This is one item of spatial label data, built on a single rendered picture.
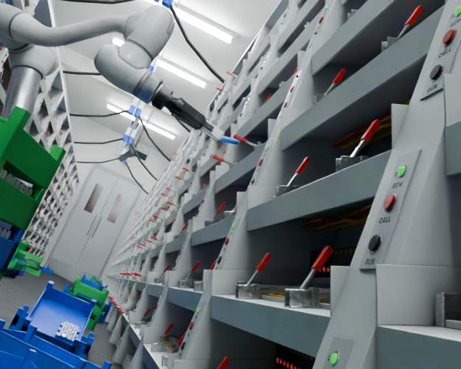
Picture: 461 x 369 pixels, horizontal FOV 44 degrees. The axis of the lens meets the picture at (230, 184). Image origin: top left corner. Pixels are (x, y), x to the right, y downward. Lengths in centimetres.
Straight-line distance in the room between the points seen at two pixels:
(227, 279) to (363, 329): 68
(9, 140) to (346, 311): 56
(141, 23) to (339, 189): 118
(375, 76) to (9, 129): 54
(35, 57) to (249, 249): 128
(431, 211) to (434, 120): 10
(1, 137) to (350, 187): 51
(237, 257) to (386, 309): 71
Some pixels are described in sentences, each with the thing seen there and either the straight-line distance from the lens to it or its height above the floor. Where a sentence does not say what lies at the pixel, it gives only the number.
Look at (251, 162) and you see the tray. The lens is 147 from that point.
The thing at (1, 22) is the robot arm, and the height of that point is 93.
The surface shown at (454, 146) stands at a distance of 54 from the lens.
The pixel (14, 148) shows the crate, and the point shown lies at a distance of 93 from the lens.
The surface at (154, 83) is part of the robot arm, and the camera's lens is 176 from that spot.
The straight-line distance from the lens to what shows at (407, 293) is 52.
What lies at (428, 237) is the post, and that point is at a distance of 53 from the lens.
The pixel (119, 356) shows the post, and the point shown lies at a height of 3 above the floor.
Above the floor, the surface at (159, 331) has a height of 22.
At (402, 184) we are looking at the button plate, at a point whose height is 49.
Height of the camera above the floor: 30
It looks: 13 degrees up
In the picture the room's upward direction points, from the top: 23 degrees clockwise
